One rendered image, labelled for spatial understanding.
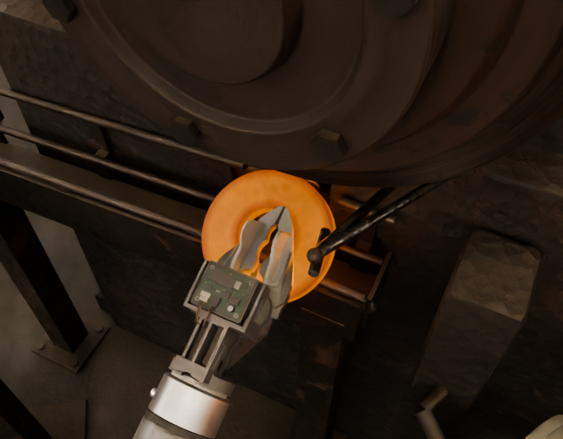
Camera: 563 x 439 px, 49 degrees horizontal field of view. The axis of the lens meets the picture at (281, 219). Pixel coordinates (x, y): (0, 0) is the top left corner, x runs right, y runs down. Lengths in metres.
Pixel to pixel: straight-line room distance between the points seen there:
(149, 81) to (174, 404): 0.32
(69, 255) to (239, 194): 1.02
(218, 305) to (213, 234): 0.13
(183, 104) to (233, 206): 0.28
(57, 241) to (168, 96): 1.29
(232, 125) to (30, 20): 0.46
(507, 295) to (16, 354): 1.20
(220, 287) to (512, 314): 0.29
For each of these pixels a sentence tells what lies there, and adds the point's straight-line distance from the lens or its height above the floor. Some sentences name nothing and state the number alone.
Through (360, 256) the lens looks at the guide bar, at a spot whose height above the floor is 0.70.
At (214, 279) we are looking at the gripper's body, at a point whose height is 0.80.
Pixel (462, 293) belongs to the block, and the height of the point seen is 0.80.
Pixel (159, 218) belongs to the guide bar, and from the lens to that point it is 0.80.
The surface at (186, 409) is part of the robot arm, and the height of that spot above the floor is 0.74.
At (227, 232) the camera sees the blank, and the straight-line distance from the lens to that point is 0.72.
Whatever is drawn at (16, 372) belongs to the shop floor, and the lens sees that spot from 1.57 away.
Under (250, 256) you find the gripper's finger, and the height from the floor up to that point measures 0.76.
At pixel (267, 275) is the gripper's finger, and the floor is 0.77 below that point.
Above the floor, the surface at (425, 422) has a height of 0.60.
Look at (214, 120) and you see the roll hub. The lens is 0.46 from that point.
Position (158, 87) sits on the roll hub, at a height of 1.03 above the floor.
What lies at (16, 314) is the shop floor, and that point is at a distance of 1.65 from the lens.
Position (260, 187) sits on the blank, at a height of 0.78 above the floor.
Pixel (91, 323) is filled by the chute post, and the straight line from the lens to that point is 1.56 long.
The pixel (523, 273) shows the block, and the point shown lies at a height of 0.80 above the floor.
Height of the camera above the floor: 1.33
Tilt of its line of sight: 52 degrees down
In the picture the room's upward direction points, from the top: straight up
